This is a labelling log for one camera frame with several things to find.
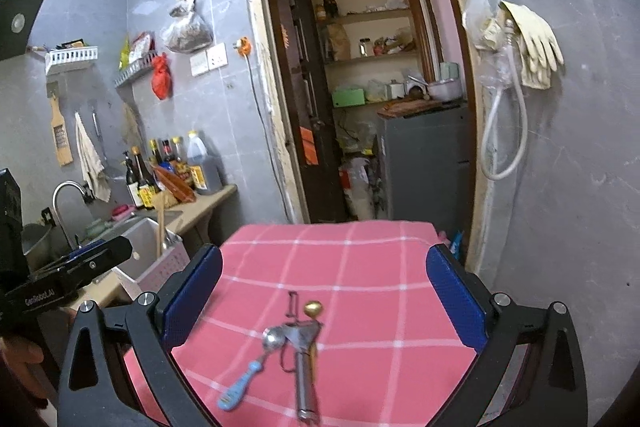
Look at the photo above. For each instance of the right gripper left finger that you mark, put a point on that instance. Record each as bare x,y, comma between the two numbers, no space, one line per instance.
95,386

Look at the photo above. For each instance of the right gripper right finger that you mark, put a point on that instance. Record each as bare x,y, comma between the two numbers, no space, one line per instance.
550,388

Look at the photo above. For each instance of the blue cartoon handle spoon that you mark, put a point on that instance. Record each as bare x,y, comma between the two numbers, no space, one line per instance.
273,339

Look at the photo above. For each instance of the wooden chopstick plain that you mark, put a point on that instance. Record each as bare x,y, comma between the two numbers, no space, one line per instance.
161,224

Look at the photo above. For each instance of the wire handle swivel peeler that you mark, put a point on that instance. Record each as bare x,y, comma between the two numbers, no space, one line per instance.
291,319

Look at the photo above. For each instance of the wide steel Y peeler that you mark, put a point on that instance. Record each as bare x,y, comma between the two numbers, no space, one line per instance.
301,337

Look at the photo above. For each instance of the small gold spoon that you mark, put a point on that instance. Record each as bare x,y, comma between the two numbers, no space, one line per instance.
312,310

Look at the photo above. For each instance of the person's left hand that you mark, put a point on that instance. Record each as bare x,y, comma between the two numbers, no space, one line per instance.
18,385

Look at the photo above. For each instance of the chrome sink faucet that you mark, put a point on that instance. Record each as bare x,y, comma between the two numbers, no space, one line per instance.
71,212

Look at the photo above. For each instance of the white perforated utensil basket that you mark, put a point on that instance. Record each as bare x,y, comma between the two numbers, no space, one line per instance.
147,269

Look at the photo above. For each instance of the pink plaid tablecloth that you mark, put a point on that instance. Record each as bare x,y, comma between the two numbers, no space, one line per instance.
388,354

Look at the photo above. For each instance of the orange snack packet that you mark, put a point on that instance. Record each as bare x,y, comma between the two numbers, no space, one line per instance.
175,186

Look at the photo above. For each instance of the dark soy sauce bottle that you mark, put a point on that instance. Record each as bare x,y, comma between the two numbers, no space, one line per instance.
147,187

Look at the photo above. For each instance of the hanging beige dishcloth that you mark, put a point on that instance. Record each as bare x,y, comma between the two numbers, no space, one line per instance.
92,168

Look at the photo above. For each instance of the grey cabinet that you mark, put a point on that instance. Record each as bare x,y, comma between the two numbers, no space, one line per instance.
425,164

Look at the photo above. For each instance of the large vinegar jug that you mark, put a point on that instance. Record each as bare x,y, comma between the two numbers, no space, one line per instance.
203,166

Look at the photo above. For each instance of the red plastic bag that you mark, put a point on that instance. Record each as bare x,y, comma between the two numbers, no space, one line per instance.
161,79

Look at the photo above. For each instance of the green storage box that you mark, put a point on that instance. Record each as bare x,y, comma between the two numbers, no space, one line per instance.
351,97

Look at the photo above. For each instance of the yellow rubber gloves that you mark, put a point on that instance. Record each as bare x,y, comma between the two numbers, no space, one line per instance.
542,53

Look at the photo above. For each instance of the black range hood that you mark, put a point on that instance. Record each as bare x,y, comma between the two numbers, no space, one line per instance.
17,19

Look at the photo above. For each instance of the clear bag of dried goods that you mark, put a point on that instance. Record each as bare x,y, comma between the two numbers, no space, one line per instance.
187,31

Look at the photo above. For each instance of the white wall rack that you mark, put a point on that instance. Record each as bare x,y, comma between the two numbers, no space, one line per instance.
66,60

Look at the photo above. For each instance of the metal wire wall shelf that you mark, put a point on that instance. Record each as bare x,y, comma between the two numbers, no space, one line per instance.
135,69

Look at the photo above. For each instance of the white wall switch plate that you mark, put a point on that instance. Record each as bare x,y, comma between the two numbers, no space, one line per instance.
210,59

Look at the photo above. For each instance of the orange wall plug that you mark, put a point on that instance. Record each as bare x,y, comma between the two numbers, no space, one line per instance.
243,46

